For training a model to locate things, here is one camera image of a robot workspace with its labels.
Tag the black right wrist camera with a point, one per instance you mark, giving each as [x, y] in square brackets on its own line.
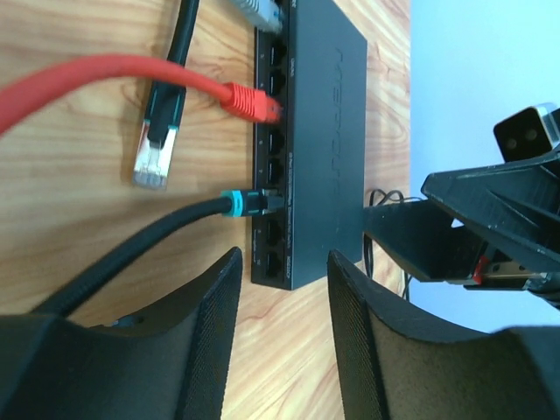
[529, 133]

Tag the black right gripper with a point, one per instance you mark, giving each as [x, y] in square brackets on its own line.
[513, 206]

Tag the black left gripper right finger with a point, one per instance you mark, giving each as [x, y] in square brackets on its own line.
[397, 361]

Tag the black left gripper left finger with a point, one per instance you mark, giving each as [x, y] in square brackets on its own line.
[169, 360]

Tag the black network switch box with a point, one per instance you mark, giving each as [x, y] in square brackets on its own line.
[316, 68]

